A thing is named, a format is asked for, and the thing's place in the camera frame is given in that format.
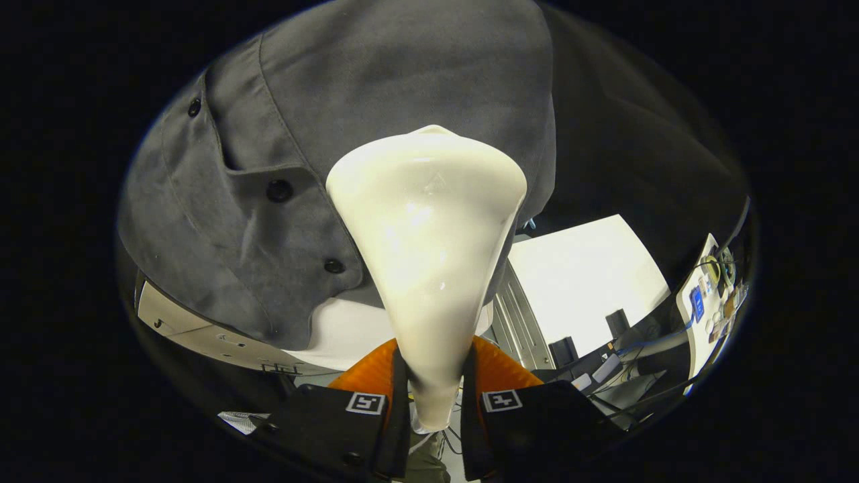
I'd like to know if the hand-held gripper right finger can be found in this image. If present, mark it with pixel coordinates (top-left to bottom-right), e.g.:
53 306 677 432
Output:
460 335 626 482

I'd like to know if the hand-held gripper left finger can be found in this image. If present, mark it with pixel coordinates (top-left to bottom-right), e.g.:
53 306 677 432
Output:
258 337 412 482

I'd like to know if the white garment steamer head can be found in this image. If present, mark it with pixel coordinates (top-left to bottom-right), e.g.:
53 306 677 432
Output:
325 124 528 433

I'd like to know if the grey button-up shirt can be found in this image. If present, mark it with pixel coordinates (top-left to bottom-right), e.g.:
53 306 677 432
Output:
117 0 559 351

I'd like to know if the small black box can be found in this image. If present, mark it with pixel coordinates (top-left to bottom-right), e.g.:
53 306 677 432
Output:
548 336 580 369
605 308 632 340

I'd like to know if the silver foil sheet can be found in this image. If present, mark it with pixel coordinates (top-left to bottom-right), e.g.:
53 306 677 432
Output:
217 409 270 438

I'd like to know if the white mannequin torso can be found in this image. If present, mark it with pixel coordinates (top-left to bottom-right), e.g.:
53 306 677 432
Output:
284 287 495 374

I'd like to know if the grey metal locker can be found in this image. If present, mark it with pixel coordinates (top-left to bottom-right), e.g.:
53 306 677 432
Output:
492 260 559 371

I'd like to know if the blue cable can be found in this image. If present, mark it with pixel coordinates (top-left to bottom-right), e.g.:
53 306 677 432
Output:
616 317 693 358

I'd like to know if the white control box with cables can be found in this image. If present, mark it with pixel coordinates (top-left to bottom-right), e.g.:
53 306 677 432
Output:
675 232 750 398

